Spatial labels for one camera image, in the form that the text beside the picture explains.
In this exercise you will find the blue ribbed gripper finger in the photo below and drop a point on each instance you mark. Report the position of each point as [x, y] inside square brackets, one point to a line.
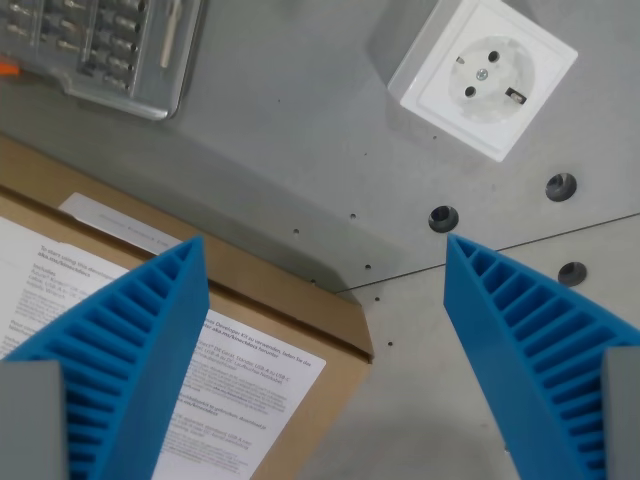
[150, 350]
[525, 350]

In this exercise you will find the grey table hole grommet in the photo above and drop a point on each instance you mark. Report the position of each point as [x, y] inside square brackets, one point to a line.
[561, 186]
[572, 273]
[443, 218]

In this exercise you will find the white printed label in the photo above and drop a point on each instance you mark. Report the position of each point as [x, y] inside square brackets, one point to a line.
[240, 390]

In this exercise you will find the brown cardboard box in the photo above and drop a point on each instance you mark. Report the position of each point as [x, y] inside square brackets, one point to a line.
[280, 325]

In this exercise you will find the clear plastic bit set case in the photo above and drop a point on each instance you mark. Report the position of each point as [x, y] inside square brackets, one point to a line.
[100, 50]

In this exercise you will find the white wall socket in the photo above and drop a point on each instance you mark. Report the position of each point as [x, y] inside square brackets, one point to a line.
[484, 75]

